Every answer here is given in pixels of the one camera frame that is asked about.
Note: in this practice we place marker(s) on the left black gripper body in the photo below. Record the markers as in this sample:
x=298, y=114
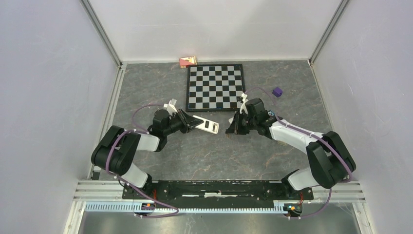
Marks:
x=178, y=124

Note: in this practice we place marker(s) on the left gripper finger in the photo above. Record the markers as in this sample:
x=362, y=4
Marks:
x=192, y=126
x=187, y=119

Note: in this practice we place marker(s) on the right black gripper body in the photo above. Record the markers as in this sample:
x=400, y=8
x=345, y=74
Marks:
x=242, y=123

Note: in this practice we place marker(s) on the red white remote control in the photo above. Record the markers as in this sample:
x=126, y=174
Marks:
x=208, y=126

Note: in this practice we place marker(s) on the beige remote control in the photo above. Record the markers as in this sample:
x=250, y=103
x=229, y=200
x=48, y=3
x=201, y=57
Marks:
x=282, y=143

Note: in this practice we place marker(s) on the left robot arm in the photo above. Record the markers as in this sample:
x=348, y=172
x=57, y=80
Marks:
x=116, y=150

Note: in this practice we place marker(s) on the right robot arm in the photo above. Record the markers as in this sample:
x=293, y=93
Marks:
x=329, y=160

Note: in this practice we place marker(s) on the black white chessboard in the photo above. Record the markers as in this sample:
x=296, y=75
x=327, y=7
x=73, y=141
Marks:
x=214, y=87

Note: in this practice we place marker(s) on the purple cube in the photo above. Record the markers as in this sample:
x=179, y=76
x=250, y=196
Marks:
x=277, y=91

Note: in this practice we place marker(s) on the red orange small box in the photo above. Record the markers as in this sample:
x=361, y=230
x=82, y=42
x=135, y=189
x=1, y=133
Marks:
x=187, y=61

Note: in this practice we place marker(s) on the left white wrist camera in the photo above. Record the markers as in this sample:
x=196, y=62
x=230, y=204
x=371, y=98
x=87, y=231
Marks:
x=170, y=107

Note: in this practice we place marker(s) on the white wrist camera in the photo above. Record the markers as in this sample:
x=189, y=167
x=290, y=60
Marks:
x=243, y=100
x=170, y=107

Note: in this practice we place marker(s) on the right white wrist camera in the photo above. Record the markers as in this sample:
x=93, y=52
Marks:
x=243, y=100

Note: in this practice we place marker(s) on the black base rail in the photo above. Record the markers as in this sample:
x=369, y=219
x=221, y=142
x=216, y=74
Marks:
x=223, y=193

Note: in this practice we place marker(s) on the white slotted cable duct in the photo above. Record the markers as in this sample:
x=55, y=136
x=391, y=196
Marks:
x=144, y=207

